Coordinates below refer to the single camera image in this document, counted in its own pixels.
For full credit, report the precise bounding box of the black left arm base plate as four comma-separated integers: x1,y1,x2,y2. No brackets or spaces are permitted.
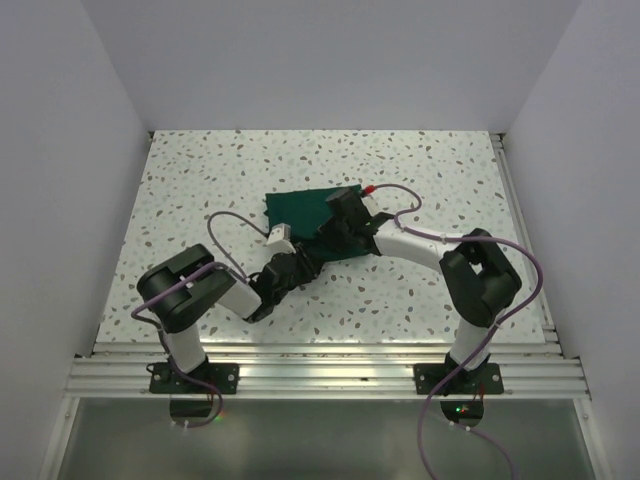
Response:
146,362,240,395

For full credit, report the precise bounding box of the aluminium extrusion frame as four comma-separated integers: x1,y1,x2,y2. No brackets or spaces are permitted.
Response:
42,129,598,479

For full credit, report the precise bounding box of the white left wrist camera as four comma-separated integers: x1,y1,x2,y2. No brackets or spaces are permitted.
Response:
266,223,295,254

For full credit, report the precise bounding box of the green surgical drape cloth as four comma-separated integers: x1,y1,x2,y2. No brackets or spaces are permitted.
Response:
264,187,368,263

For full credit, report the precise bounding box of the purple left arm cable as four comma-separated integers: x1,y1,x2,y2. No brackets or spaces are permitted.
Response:
131,212,274,429

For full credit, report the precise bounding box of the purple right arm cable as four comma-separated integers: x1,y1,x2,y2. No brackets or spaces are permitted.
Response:
363,183,546,480

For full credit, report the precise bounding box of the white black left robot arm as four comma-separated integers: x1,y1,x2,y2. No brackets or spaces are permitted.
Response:
132,243,325,393

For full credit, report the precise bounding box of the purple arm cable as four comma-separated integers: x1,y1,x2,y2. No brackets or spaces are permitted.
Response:
131,212,274,429
363,183,546,480

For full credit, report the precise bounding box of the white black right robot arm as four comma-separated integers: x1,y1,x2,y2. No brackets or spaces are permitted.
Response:
318,188,522,393

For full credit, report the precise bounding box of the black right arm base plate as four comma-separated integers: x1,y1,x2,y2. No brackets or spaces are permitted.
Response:
413,363,505,395

